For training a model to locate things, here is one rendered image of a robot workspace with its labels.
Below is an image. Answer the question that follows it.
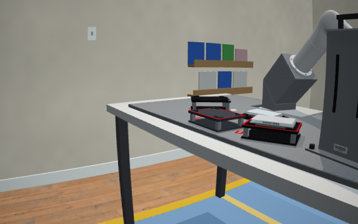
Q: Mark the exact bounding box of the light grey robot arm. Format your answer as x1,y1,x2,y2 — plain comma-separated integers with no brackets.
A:
289,10,338,77

